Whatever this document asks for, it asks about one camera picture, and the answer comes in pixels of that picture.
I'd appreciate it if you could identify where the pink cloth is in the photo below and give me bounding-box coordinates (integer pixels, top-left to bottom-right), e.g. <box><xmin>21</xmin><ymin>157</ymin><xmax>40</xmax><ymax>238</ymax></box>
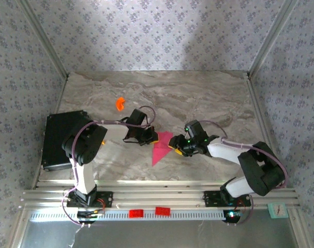
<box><xmin>152</xmin><ymin>131</ymin><xmax>174</xmax><ymax>167</ymax></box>

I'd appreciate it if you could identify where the small teal square clock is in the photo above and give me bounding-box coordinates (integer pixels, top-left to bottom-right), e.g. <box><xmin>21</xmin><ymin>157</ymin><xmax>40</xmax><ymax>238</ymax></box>
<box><xmin>267</xmin><ymin>202</ymin><xmax>288</xmax><ymax>220</ymax></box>

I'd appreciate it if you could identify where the orange plastic piece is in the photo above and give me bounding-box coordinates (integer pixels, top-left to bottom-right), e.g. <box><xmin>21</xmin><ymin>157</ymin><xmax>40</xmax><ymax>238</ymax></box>
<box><xmin>115</xmin><ymin>97</ymin><xmax>127</xmax><ymax>112</ymax></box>

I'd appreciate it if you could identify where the red tape piece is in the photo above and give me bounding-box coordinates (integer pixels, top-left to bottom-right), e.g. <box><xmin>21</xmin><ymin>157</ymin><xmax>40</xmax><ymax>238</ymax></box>
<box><xmin>128</xmin><ymin>208</ymin><xmax>144</xmax><ymax>219</ymax></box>
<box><xmin>155</xmin><ymin>206</ymin><xmax>171</xmax><ymax>216</ymax></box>

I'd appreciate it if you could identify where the right controller circuit board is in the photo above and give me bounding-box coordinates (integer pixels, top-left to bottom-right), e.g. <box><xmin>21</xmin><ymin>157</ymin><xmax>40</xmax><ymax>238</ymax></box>
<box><xmin>223</xmin><ymin>209</ymin><xmax>244</xmax><ymax>224</ymax></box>

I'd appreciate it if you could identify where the controller circuit board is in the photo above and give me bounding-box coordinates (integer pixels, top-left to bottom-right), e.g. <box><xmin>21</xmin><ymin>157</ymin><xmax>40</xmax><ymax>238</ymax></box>
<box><xmin>77</xmin><ymin>210</ymin><xmax>106</xmax><ymax>224</ymax></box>
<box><xmin>223</xmin><ymin>209</ymin><xmax>244</xmax><ymax>224</ymax></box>

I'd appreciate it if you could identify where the shiny metal panel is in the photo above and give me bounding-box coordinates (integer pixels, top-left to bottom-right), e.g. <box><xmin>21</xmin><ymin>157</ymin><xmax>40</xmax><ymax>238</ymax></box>
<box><xmin>18</xmin><ymin>219</ymin><xmax>298</xmax><ymax>248</ymax></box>

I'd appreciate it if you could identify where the black flat case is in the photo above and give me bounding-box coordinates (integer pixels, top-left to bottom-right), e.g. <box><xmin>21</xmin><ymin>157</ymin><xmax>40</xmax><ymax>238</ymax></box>
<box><xmin>41</xmin><ymin>110</ymin><xmax>92</xmax><ymax>172</ymax></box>

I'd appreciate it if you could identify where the left controller circuit board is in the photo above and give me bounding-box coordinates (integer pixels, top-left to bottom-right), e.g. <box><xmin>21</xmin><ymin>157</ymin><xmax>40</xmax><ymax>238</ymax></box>
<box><xmin>77</xmin><ymin>210</ymin><xmax>106</xmax><ymax>224</ymax></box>

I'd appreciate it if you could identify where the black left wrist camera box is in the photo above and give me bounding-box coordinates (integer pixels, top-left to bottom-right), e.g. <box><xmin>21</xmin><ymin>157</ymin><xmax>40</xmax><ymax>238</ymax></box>
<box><xmin>129</xmin><ymin>108</ymin><xmax>148</xmax><ymax>127</ymax></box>

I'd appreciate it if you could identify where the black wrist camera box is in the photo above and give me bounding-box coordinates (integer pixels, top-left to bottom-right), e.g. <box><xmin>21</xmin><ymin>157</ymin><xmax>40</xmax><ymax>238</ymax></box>
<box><xmin>129</xmin><ymin>108</ymin><xmax>148</xmax><ymax>127</ymax></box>
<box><xmin>184</xmin><ymin>119</ymin><xmax>208</xmax><ymax>140</ymax></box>

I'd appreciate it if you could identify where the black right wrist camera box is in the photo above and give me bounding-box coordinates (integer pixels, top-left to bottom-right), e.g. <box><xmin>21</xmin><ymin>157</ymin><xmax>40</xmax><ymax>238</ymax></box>
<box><xmin>184</xmin><ymin>119</ymin><xmax>208</xmax><ymax>140</ymax></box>

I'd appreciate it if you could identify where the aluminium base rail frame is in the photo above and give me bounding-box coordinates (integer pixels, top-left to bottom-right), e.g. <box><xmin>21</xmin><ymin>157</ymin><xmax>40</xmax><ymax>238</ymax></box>
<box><xmin>19</xmin><ymin>179</ymin><xmax>301</xmax><ymax>210</ymax></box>

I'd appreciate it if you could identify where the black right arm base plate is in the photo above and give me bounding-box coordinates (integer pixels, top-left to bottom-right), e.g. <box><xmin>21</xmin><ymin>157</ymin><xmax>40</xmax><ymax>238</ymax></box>
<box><xmin>203</xmin><ymin>190</ymin><xmax>252</xmax><ymax>208</ymax></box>

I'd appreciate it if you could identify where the grey slotted cable duct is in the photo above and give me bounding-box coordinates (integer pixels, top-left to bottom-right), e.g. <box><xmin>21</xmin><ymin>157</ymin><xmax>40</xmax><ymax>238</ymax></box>
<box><xmin>29</xmin><ymin>209</ymin><xmax>227</xmax><ymax>222</ymax></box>

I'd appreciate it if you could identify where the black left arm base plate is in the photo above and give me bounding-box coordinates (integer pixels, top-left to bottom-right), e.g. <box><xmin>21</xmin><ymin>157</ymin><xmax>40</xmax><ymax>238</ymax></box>
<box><xmin>66</xmin><ymin>190</ymin><xmax>114</xmax><ymax>208</ymax></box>

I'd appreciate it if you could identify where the aluminium table side rail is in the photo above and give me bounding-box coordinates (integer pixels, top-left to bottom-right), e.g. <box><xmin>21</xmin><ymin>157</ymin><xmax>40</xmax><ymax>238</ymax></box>
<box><xmin>246</xmin><ymin>73</ymin><xmax>287</xmax><ymax>188</ymax></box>
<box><xmin>32</xmin><ymin>74</ymin><xmax>69</xmax><ymax>189</ymax></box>

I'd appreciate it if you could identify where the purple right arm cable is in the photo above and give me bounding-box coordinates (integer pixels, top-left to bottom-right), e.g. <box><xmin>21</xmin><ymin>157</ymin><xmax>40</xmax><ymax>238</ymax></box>
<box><xmin>198</xmin><ymin>120</ymin><xmax>289</xmax><ymax>225</ymax></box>

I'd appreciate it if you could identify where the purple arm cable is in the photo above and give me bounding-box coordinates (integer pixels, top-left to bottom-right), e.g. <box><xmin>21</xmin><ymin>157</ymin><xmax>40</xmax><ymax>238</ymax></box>
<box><xmin>198</xmin><ymin>120</ymin><xmax>289</xmax><ymax>225</ymax></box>
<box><xmin>62</xmin><ymin>105</ymin><xmax>157</xmax><ymax>227</ymax></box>

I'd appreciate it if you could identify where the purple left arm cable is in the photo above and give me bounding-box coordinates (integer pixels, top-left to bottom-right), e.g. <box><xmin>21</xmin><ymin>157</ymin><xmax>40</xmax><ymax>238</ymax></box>
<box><xmin>62</xmin><ymin>105</ymin><xmax>157</xmax><ymax>227</ymax></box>

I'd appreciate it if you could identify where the aluminium corner post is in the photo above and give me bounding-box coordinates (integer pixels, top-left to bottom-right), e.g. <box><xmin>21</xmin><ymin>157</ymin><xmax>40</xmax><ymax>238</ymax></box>
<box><xmin>17</xmin><ymin>0</ymin><xmax>69</xmax><ymax>81</ymax></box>
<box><xmin>247</xmin><ymin>0</ymin><xmax>300</xmax><ymax>78</ymax></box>

